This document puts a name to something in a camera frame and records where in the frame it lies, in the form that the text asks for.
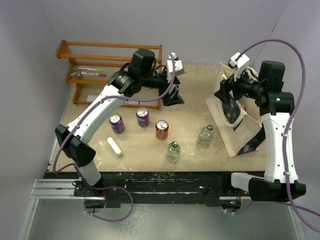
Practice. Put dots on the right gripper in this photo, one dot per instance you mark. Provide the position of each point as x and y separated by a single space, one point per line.
226 85

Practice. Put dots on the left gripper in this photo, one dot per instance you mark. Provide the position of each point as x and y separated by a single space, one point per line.
174 98

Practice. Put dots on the canvas tote bag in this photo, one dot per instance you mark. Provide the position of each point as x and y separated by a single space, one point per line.
239 124

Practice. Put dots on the glass soda bottle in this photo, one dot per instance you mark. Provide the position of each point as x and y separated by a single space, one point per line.
173 151
206 135

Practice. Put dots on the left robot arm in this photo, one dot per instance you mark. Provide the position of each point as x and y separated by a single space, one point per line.
139 73

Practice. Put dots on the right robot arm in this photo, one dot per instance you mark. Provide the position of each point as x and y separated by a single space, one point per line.
276 108

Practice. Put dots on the red cola can centre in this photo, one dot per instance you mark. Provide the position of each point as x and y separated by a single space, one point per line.
162 129

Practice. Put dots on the purple soda can right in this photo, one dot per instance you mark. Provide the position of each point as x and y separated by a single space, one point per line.
143 117

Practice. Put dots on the purple soda can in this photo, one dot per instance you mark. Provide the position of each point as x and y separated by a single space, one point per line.
116 123
143 117

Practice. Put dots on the small printed box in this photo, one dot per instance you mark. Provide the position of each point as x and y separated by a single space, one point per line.
132 102

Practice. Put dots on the glass soda bottle front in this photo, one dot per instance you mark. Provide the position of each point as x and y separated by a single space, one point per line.
173 151

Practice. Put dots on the purple soda can left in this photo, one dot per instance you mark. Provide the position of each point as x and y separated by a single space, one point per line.
116 123

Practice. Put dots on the white tube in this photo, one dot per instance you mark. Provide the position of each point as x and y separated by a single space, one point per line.
114 147

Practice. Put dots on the red white box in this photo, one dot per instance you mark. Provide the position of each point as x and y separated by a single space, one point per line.
91 97

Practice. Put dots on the wooden shelf rack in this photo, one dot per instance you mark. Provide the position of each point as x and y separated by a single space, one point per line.
107 56

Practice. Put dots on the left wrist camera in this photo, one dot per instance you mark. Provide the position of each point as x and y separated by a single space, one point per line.
170 64

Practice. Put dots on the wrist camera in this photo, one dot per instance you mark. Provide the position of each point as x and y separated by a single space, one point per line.
170 64
239 63

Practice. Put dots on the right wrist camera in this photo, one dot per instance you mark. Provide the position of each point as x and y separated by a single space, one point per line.
239 63

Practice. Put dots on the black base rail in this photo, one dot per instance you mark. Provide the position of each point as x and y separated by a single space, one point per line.
209 188

